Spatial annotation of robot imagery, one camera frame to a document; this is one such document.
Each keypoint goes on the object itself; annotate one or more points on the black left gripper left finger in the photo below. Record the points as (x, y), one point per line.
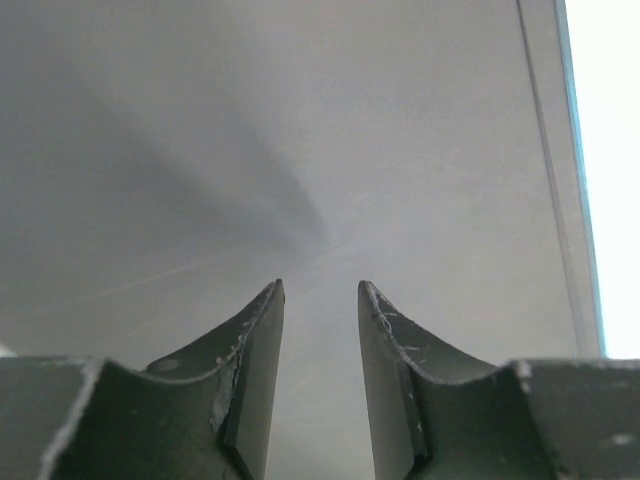
(203, 411)

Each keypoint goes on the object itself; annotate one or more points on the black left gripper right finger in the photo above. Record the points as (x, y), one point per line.
(436, 412)

